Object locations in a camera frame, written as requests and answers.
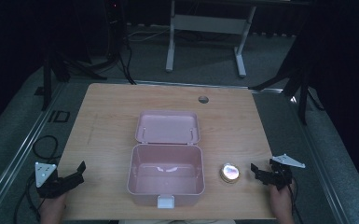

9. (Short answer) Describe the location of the black tripod stand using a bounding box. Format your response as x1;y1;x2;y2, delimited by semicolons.
249;40;325;126
40;31;108;112

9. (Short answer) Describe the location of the person's left hand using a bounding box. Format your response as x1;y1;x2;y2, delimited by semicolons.
38;189;68;224

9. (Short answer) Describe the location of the person's right hand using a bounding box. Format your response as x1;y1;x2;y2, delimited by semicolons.
268;182;296;224

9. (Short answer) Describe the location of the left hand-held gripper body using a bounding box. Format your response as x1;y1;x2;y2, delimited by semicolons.
35;161;76;200

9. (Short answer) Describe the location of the black cable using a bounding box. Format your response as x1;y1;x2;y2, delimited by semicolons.
287;176;306;224
13;134;61;224

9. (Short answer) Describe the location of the pink plastic box with lid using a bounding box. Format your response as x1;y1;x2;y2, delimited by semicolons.
126;109;206;209

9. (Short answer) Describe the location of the dark computer tower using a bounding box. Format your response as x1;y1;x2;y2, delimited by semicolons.
103;0;128;60

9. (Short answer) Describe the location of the round gold tin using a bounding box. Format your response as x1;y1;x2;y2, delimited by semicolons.
219;162;241;184

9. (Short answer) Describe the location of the white cable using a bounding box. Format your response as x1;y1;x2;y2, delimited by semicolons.
126;27;172;43

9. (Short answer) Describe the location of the white metal desk frame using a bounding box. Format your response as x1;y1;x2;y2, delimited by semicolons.
165;0;258;78

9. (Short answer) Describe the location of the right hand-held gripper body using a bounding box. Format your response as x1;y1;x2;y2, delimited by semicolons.
268;153;307;191

